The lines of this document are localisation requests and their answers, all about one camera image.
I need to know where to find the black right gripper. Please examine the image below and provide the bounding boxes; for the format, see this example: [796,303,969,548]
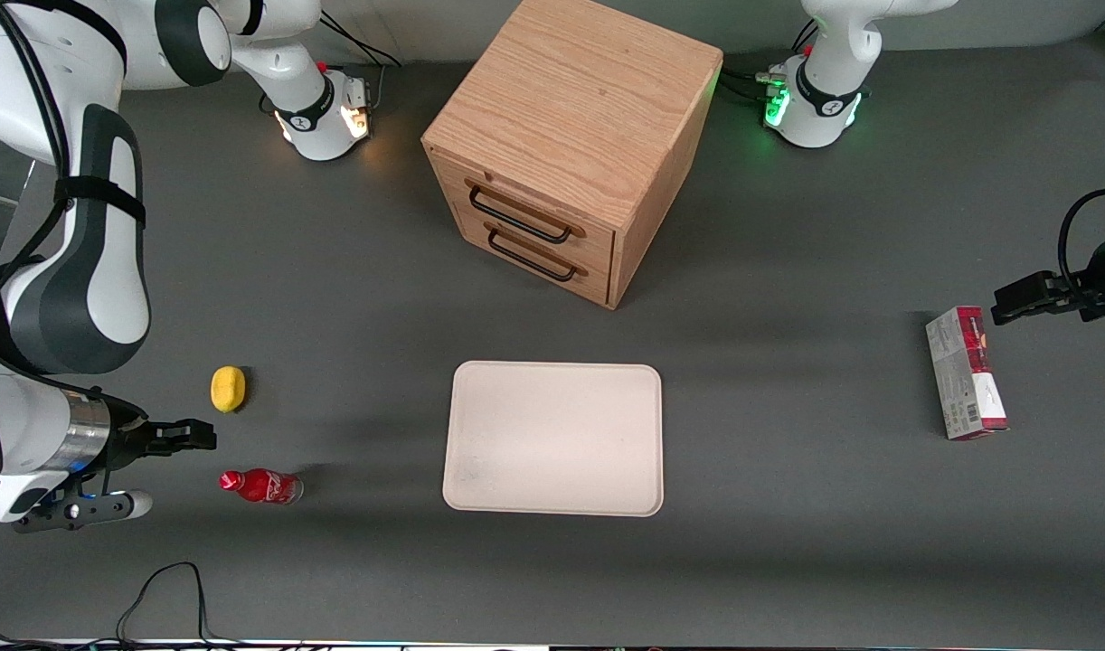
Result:
[90,411,218,474]

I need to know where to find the black left gripper cable loop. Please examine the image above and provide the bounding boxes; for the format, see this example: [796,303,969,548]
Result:
[1057,188,1105,292]

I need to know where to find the yellow lemon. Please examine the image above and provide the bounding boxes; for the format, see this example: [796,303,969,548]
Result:
[210,365,247,414]

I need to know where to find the red coke bottle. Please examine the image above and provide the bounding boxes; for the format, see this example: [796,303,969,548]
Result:
[218,467,305,505]

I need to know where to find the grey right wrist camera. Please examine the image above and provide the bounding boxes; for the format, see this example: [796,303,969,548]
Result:
[13,488,154,535]

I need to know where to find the thin black table cable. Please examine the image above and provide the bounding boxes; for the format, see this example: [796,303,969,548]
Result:
[0,561,246,648]

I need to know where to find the black arm base cables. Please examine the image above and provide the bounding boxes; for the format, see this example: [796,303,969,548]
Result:
[721,18,821,106]
[310,11,402,116]

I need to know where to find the wooden drawer cabinet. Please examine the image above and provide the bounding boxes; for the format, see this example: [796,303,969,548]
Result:
[420,0,725,311]

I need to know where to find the beige rectangular tray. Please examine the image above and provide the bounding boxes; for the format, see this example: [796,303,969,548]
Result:
[441,360,666,518]

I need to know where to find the long black drawer handle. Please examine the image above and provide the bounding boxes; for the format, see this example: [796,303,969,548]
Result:
[466,181,586,245]

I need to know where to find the black right arm base cables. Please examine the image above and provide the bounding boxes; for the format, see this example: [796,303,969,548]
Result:
[310,11,402,116]

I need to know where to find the black left arm base cables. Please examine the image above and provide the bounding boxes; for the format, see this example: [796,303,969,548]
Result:
[721,18,821,106]

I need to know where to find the grey and red carton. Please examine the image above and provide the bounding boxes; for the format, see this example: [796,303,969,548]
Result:
[924,306,1010,442]

